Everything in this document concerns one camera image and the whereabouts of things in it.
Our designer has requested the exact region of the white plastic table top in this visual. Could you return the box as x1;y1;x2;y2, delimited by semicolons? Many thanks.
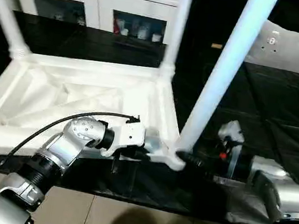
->
0;40;201;190

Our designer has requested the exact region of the white pillow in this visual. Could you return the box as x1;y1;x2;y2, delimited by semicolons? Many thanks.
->
243;17;299;75

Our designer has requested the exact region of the black box with gold label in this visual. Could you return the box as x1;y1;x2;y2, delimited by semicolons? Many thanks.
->
182;0;269;67

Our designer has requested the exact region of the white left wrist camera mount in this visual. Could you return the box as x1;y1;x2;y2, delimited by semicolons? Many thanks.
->
100;116;148;163

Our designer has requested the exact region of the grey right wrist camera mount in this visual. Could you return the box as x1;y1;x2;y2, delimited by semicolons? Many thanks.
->
211;119;248;181

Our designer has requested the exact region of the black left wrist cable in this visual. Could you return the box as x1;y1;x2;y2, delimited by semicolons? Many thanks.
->
0;95;142;224

